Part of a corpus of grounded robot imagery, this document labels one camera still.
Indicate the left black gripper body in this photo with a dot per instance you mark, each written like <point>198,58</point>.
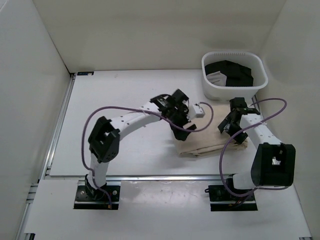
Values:
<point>180,116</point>

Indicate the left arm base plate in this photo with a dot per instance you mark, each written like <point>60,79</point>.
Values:
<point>86,200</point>

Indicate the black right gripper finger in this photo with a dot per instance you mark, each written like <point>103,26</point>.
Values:
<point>239,135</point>
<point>224,125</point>

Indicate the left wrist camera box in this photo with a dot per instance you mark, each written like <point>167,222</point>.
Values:
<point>196,111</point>

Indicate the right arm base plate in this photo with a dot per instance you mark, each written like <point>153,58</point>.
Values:
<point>222,201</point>

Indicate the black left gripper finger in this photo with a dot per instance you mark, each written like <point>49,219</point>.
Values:
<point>187,126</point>
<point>178,131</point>

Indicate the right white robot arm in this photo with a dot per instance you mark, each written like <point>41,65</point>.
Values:
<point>273,165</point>

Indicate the beige trousers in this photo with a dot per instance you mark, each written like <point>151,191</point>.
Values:
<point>210,140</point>

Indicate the small label sticker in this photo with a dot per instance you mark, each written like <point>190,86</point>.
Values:
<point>85,73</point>

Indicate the black folded garment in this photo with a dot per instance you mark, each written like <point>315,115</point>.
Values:
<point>237,75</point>

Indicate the white plastic basket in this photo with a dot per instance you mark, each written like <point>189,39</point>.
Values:
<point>244,58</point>

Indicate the white folded garment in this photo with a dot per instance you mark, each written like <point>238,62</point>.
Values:
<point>217,78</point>

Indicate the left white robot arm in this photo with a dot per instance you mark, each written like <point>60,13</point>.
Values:
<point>104,139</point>

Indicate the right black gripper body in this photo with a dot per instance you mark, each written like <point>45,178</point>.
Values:
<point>232,127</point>

